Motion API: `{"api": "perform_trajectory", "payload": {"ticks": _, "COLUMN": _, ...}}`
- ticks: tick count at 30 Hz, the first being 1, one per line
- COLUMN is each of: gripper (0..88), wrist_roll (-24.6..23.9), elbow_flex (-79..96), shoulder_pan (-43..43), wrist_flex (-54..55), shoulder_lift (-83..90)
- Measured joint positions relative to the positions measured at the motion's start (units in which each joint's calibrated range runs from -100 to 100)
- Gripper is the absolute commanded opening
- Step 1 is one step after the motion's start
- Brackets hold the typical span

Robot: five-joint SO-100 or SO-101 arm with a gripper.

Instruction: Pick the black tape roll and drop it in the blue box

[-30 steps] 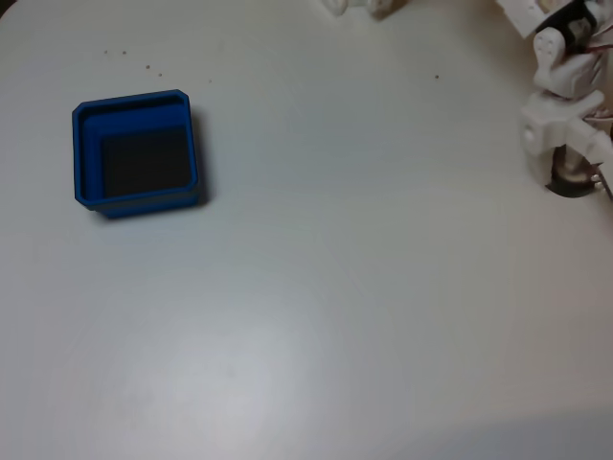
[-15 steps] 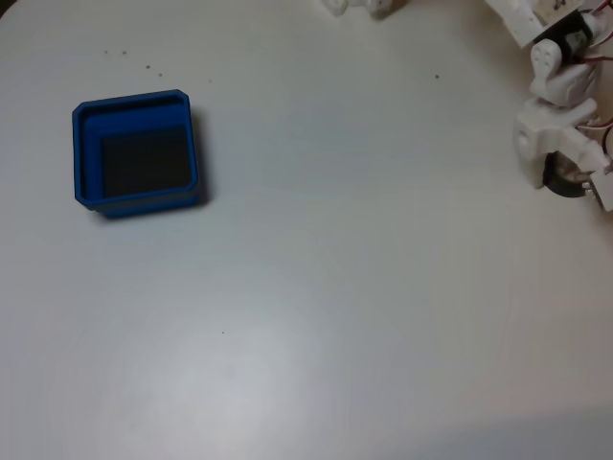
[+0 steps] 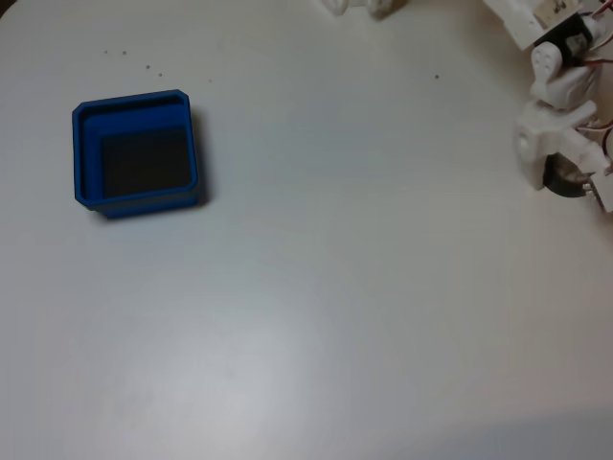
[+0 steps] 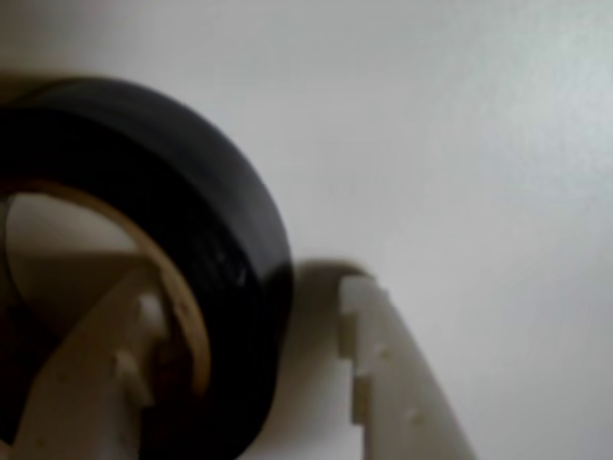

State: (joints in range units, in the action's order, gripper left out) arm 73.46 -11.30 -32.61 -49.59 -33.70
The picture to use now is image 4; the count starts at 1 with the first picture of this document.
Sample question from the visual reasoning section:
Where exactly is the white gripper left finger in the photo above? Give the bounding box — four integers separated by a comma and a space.
11, 265, 169, 460

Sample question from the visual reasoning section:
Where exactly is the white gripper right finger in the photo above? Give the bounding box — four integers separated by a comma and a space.
338, 275, 478, 460

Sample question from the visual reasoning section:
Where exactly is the black tape roll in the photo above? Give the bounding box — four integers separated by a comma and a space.
0, 76, 294, 460

